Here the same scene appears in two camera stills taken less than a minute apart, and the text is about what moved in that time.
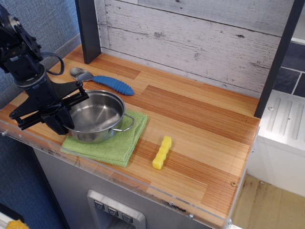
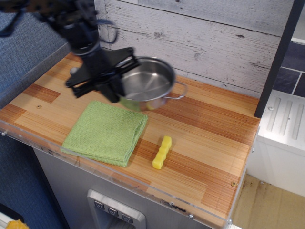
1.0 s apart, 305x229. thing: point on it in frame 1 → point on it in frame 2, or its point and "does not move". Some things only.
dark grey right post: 289,30 does not move
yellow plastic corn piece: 161,155 does not move
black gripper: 44,95 → 101,64
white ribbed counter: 283,119 does not move
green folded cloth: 116,150 does not move
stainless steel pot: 94,114 → 147,87
